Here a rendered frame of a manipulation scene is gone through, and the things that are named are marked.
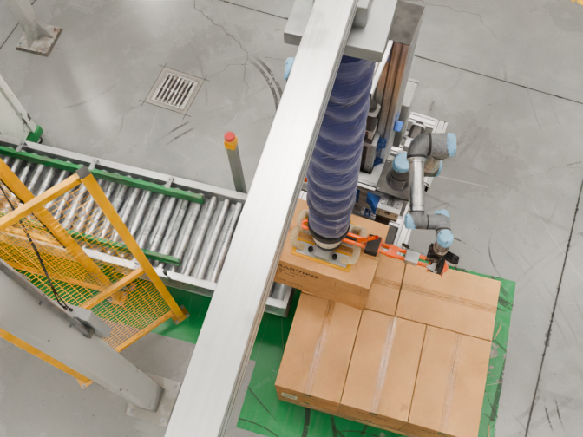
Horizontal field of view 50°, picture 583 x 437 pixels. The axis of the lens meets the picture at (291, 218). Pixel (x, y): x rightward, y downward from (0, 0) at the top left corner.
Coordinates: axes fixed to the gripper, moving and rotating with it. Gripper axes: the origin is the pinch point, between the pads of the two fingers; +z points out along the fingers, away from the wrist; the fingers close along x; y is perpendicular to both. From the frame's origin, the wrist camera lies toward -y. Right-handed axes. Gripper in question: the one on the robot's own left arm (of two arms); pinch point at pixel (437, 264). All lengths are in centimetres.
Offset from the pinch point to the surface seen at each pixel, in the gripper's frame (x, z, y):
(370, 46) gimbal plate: 14, -167, 47
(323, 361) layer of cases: 54, 66, 45
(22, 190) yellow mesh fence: 49, -53, 198
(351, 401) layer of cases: 70, 67, 21
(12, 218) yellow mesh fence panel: 74, -90, 169
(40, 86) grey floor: -101, 115, 349
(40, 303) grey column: 102, -92, 140
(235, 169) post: -46, 51, 139
